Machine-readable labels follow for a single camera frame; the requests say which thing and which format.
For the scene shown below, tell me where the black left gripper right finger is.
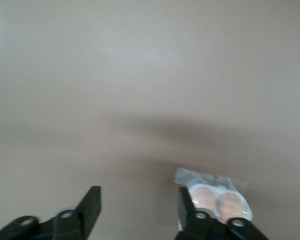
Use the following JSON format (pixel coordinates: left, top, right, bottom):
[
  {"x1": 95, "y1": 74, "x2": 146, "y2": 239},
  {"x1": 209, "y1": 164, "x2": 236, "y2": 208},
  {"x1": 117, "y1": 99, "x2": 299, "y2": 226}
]
[{"x1": 174, "y1": 186, "x2": 269, "y2": 240}]

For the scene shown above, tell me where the clear plastic egg box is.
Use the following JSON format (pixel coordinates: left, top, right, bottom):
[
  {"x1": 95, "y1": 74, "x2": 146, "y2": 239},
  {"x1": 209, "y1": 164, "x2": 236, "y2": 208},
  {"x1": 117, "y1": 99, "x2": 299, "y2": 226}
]
[{"x1": 173, "y1": 167, "x2": 254, "y2": 232}]

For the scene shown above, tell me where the brown table cover mat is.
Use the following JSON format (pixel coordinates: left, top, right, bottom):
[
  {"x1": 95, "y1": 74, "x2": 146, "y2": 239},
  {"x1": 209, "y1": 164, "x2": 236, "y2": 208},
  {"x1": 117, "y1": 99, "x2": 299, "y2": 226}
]
[{"x1": 0, "y1": 0, "x2": 300, "y2": 240}]

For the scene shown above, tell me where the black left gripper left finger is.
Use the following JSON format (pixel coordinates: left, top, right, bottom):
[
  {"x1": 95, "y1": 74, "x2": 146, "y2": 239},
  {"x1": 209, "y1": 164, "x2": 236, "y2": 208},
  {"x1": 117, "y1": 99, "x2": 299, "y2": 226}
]
[{"x1": 0, "y1": 185, "x2": 102, "y2": 240}]

